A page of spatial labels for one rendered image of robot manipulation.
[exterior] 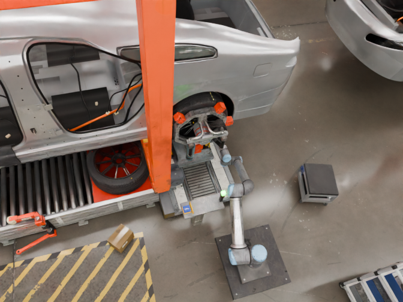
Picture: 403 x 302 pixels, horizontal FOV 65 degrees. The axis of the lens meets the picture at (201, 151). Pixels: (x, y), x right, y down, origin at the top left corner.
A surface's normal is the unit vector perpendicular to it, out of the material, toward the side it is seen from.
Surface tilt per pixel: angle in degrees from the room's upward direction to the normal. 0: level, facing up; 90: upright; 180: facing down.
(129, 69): 7
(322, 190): 0
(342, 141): 0
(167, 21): 90
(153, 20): 90
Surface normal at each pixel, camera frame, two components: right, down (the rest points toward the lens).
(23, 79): 0.30, 0.71
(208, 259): 0.10, -0.52
